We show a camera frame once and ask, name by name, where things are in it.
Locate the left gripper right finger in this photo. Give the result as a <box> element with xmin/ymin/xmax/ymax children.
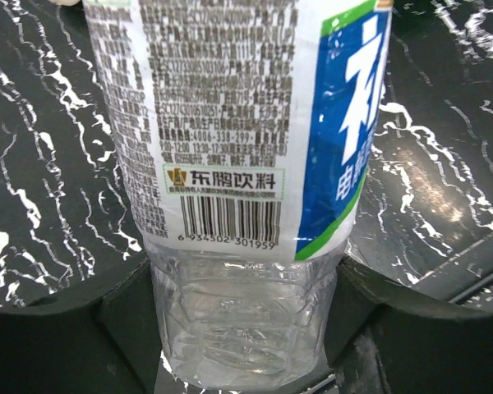
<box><xmin>326</xmin><ymin>256</ymin><xmax>493</xmax><ymax>393</ymax></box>

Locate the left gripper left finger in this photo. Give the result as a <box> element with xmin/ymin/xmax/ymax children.
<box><xmin>0</xmin><ymin>259</ymin><xmax>162</xmax><ymax>393</ymax></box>

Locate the clear blue-cap water bottle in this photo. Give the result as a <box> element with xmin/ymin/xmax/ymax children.
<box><xmin>84</xmin><ymin>1</ymin><xmax>393</xmax><ymax>392</ymax></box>

